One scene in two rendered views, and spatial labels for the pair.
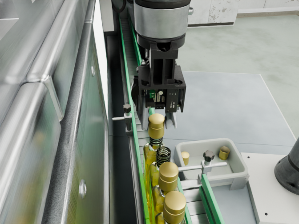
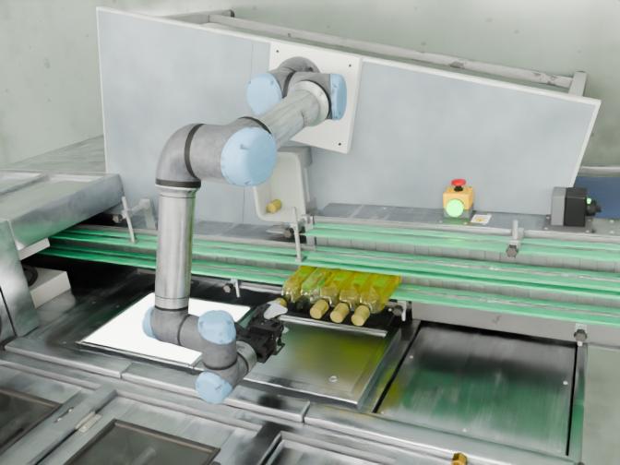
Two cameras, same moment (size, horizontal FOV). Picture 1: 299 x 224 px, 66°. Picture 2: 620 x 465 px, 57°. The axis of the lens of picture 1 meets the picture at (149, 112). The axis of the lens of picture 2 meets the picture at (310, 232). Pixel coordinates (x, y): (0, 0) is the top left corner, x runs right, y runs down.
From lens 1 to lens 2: 121 cm
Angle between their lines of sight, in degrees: 35
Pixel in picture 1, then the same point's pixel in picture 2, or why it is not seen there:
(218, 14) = not seen: outside the picture
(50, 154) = (328, 410)
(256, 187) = (311, 138)
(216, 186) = (308, 184)
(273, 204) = (329, 129)
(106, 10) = (43, 292)
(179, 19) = (249, 355)
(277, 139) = (242, 64)
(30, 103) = (315, 421)
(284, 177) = not seen: hidden behind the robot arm
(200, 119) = not seen: hidden behind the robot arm
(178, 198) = (335, 315)
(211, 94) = (158, 120)
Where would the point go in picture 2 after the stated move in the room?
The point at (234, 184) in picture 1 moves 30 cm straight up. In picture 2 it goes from (306, 163) to (257, 195)
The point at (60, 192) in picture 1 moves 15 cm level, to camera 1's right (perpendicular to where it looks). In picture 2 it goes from (339, 401) to (343, 349)
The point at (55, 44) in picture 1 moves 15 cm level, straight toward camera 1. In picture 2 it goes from (275, 411) to (330, 411)
